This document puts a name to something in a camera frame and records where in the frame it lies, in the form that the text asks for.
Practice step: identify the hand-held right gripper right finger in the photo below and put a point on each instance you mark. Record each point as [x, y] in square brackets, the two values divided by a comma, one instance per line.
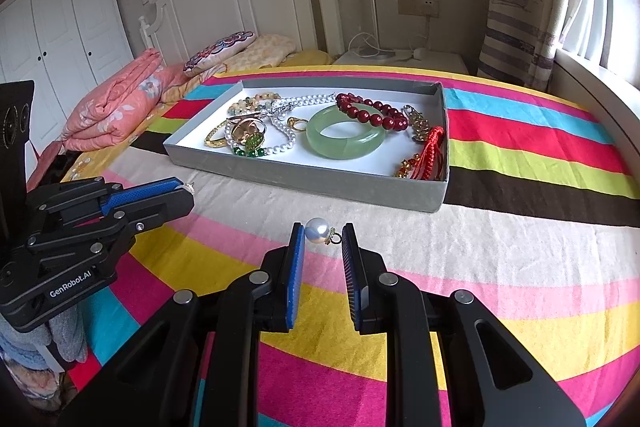
[351, 282]

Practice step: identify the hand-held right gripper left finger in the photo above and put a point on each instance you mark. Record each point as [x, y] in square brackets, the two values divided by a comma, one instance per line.
[297, 277]

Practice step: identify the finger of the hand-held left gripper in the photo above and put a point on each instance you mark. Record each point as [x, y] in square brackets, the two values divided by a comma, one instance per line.
[160, 214]
[145, 194]

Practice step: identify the large pearl earring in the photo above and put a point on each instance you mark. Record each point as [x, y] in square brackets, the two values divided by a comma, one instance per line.
[316, 230]

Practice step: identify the grey jewelry box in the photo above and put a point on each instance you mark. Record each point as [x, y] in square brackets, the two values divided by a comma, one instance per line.
[325, 189]

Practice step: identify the person's left forearm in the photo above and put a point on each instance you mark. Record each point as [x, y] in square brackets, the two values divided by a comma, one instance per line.
[25, 352]

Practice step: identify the person's left hand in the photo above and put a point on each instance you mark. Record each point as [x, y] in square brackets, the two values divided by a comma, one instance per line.
[69, 332]

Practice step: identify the gold bangle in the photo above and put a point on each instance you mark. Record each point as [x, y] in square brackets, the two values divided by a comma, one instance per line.
[216, 138]

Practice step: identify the peach floral quilt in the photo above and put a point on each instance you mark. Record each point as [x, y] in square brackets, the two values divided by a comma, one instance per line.
[115, 102]

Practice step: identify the green jade bangle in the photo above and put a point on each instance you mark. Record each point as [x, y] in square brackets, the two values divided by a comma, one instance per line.
[320, 142]

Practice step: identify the striped multicolour blanket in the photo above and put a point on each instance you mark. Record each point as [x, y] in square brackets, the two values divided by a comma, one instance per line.
[500, 257]

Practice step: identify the embroidered round pillow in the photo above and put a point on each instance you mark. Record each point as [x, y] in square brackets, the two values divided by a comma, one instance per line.
[220, 49]

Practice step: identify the white wardrobe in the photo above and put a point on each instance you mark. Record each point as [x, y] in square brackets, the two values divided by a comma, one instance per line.
[65, 32]

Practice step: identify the yellow patterned pillow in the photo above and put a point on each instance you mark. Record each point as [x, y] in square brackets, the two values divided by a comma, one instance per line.
[265, 49]

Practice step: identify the white nightstand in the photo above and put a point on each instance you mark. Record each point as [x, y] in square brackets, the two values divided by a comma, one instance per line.
[440, 64]

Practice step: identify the white plug adapter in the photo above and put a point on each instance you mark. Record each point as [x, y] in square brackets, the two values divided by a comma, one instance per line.
[420, 53]

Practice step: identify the white window sill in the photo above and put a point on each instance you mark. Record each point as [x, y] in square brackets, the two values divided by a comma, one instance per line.
[600, 82]

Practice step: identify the beige wall socket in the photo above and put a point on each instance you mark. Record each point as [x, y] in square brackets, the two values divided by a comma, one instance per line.
[417, 7]

